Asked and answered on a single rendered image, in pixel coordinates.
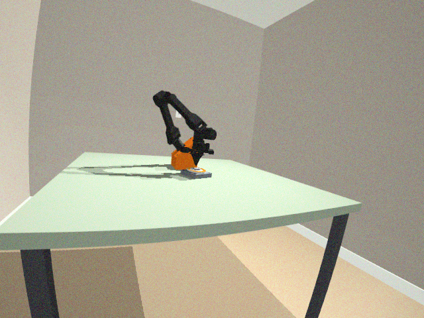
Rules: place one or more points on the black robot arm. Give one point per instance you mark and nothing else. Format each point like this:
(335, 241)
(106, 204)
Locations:
(162, 99)

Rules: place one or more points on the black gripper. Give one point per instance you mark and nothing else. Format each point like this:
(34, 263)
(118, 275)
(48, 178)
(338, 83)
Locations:
(193, 151)

